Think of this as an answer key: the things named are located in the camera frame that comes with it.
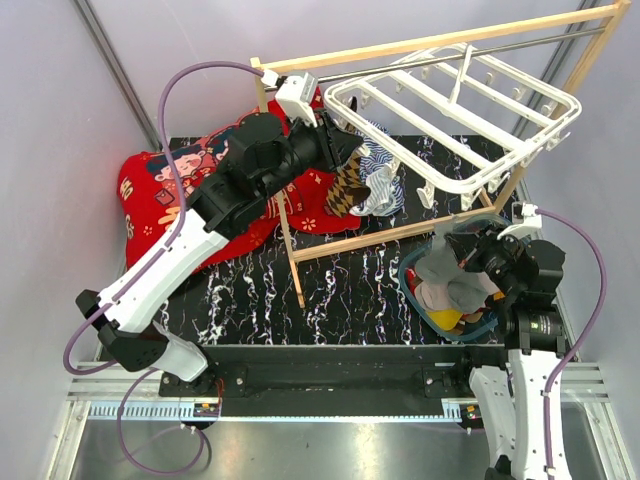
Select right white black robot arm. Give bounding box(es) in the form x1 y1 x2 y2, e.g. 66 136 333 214
444 226 571 479

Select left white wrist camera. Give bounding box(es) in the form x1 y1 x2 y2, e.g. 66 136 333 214
261 69 318 128

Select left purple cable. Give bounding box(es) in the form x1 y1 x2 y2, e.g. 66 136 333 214
62 60 271 474

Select yellow sock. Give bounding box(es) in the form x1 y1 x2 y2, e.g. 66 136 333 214
426 309 463 331

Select aluminium frame rail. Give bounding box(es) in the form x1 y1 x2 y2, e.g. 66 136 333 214
64 362 171 401

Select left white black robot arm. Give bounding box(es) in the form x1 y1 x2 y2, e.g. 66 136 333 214
76 109 366 396

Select clear blue plastic bin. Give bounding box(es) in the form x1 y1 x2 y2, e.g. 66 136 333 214
399 214 510 343

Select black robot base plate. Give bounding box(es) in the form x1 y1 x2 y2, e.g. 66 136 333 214
159 344 506 399

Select brown argyle sock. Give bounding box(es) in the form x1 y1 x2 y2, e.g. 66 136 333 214
325 154 371 218

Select white plastic clip hanger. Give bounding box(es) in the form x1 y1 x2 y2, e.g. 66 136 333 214
324 43 582 210

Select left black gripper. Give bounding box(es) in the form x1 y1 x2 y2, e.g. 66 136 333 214
258 105 364 201

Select left vertical aluminium post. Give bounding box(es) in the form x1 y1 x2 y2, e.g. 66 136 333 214
70 0 161 149

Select wooden drying rack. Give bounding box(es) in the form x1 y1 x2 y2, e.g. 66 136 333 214
249 0 632 309

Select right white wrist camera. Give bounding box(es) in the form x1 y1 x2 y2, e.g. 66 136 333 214
497 202 542 240

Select red cartoon pillow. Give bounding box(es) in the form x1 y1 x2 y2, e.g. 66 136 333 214
117 84 361 274

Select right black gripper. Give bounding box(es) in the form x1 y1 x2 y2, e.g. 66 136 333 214
444 221 524 298

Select right vertical aluminium post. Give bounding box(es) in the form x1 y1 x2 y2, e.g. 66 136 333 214
511 0 603 137

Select vertical aluminium post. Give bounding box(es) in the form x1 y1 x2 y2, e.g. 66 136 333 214
70 0 161 149
511 0 603 137

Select blue striped cloth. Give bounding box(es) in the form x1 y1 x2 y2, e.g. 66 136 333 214
349 130 404 217

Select grey sock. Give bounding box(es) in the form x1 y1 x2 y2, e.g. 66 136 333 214
414 272 501 314
415 221 467 285

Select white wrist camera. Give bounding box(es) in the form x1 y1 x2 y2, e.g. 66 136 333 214
497 202 542 240
261 69 318 128

